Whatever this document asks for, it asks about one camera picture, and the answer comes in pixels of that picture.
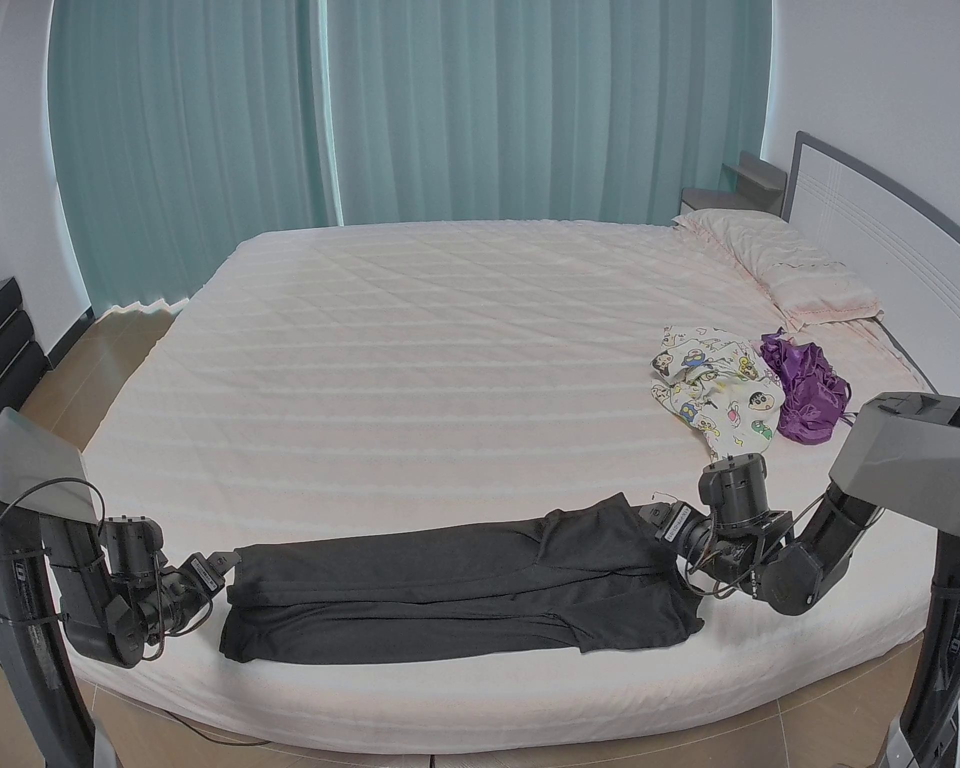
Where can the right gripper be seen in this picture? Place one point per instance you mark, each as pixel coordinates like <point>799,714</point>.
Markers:
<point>686,536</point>

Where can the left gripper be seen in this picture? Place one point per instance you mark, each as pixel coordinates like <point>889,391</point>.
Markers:
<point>191,592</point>

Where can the black T-shirt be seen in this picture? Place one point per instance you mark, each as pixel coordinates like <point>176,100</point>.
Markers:
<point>450,585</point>

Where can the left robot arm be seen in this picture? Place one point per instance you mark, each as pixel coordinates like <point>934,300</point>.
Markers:
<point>37,465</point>

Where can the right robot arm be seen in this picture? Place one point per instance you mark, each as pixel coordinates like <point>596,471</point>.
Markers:
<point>900,450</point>

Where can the bed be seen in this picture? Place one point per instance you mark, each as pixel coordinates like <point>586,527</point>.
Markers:
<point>450,337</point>

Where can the white printed garment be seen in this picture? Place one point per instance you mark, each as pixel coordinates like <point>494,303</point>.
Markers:
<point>720,405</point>

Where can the purple garment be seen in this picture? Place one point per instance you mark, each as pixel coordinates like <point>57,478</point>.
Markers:
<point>806,397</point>

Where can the pale pink pillow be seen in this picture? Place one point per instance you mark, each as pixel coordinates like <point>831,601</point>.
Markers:
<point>787,262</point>

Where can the black chest of drawers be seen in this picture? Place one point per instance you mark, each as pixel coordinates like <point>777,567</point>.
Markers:
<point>19,352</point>

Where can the grey bedside table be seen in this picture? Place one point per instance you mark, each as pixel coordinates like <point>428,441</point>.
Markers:
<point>757,180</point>

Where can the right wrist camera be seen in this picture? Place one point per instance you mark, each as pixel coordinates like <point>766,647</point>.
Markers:
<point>735,487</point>

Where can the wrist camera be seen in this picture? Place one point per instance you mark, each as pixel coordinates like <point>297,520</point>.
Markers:
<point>131,544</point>
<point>735,487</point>

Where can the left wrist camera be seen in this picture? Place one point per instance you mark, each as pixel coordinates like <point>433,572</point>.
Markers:
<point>131,544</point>

